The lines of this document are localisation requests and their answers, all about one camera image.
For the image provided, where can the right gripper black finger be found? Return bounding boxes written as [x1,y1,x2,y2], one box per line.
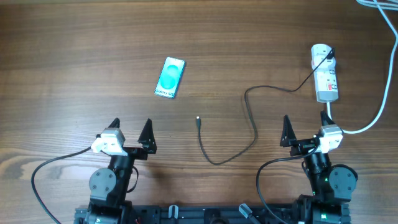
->
[320,110,334,126]
[280,115,297,147]

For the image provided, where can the black USB charging cable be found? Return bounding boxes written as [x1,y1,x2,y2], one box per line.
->
[195,47,336,166]

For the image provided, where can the turquoise screen Galaxy smartphone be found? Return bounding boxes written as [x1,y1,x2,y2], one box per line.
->
[154,57,186,98]

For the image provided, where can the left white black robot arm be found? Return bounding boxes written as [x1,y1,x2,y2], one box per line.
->
[74,118,157,224]

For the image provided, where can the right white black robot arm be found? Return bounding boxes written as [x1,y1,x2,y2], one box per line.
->
[280,111,358,223]

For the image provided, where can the white power strip socket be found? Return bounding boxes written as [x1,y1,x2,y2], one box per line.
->
[311,44,338,103]

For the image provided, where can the right black camera cable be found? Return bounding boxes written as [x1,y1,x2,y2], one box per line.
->
[256,146,320,224]

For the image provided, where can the black camera cable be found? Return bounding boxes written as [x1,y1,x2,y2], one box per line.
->
[256,146,320,224]
[30,146,93,224]

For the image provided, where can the left black camera cable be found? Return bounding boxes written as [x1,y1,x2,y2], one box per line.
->
[30,146,93,224]

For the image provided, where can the white power strip cord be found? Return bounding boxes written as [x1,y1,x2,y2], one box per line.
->
[326,0,398,135]

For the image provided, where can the white cables at corner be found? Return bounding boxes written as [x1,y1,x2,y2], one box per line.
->
[356,0,398,11]

